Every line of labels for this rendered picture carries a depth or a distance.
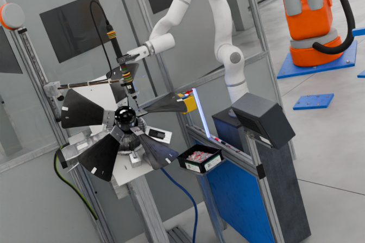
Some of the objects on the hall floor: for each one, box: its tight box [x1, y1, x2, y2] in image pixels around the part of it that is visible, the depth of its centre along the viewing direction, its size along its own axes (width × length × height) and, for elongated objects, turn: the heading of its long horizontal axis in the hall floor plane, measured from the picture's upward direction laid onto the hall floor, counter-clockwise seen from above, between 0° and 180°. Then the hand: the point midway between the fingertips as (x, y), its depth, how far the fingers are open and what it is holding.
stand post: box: [131, 175, 170, 243], centre depth 296 cm, size 4×9×91 cm, turn 153°
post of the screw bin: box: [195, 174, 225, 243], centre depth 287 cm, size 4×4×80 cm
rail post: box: [256, 177, 285, 243], centre depth 255 cm, size 4×4×78 cm
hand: (120, 59), depth 256 cm, fingers closed on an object, 4 cm apart
